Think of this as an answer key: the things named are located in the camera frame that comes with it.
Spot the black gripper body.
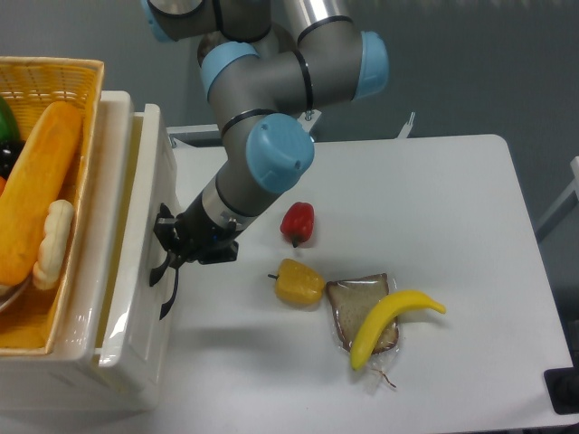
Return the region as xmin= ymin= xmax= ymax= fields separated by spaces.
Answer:
xmin=153 ymin=199 xmax=239 ymax=265

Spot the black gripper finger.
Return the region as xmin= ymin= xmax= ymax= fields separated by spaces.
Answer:
xmin=155 ymin=203 xmax=175 ymax=226
xmin=163 ymin=250 xmax=185 ymax=269

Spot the white top drawer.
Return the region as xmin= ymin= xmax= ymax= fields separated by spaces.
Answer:
xmin=96 ymin=104 xmax=178 ymax=410

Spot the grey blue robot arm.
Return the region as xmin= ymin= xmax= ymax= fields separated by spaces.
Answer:
xmin=142 ymin=1 xmax=389 ymax=269

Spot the white drawer cabinet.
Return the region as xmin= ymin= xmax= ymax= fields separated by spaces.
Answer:
xmin=0 ymin=90 xmax=180 ymax=417

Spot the red toy bell pepper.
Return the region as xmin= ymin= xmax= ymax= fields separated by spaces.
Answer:
xmin=280 ymin=202 xmax=315 ymax=248

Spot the yellow toy bell pepper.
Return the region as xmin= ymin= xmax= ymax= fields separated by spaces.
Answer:
xmin=268 ymin=259 xmax=326 ymax=306

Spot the orange baguette bread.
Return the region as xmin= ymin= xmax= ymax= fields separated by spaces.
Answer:
xmin=1 ymin=101 xmax=82 ymax=287

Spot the yellow woven basket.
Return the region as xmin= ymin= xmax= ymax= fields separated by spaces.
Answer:
xmin=1 ymin=56 xmax=105 ymax=357

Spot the wrapped bread slice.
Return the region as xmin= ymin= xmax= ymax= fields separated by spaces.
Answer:
xmin=325 ymin=272 xmax=401 ymax=394

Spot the metal bowl in basket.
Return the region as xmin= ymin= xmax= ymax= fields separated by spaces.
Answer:
xmin=0 ymin=276 xmax=32 ymax=312

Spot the dark purple toy eggplant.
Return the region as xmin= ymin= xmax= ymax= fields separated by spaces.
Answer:
xmin=0 ymin=139 xmax=25 ymax=180

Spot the green toy pepper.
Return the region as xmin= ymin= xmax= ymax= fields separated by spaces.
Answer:
xmin=0 ymin=97 xmax=20 ymax=141

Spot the yellow toy banana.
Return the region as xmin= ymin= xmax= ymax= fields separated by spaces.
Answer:
xmin=350 ymin=289 xmax=447 ymax=371

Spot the black device at edge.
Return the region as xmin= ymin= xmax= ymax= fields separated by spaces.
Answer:
xmin=544 ymin=367 xmax=578 ymax=415

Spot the black lower drawer handle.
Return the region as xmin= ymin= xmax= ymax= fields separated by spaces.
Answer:
xmin=159 ymin=269 xmax=179 ymax=321

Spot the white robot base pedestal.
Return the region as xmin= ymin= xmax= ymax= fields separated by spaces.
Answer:
xmin=196 ymin=23 xmax=297 ymax=66

